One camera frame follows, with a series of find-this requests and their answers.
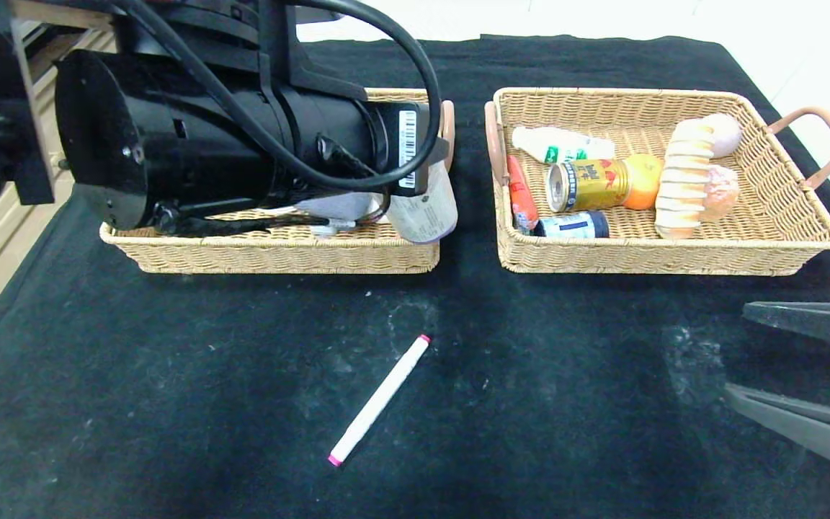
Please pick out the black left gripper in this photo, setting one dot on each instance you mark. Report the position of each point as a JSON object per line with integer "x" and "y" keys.
{"x": 411, "y": 148}

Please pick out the purple trash bag roll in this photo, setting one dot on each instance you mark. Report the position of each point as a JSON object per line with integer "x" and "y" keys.
{"x": 426, "y": 213}

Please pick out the orange sausage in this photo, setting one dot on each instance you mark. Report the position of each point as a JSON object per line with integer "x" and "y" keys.
{"x": 521, "y": 194}

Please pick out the grey towel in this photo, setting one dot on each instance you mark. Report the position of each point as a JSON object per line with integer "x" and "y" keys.
{"x": 339, "y": 207}

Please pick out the gold drink can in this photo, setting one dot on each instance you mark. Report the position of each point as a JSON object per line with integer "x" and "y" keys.
{"x": 595, "y": 186}

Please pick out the striped bread loaf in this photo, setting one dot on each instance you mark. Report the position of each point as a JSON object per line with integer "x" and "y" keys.
{"x": 683, "y": 180}

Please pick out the white marker pen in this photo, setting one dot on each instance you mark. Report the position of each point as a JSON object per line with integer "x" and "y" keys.
{"x": 379, "y": 400}

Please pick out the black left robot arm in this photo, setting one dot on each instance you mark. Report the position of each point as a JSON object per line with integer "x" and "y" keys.
{"x": 192, "y": 137}

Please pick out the wicker basket with food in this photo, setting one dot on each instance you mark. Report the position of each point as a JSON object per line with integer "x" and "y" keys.
{"x": 768, "y": 209}

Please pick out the wicker basket with daily items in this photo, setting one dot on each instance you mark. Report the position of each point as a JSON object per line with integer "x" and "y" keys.
{"x": 278, "y": 252}

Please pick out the white milk drink bottle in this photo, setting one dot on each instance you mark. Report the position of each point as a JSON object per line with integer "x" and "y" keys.
{"x": 559, "y": 144}

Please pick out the dark blue small jar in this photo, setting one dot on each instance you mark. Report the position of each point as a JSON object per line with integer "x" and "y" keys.
{"x": 573, "y": 225}

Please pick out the white table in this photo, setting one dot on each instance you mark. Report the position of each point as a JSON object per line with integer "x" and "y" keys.
{"x": 530, "y": 18}

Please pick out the brown round bun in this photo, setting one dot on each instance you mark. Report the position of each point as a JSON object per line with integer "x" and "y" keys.
{"x": 723, "y": 193}

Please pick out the orange fruit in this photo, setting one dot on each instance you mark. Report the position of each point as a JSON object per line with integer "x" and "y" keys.
{"x": 647, "y": 184}

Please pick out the pale pink egg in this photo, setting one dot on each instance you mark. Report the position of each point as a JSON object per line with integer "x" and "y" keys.
{"x": 726, "y": 135}

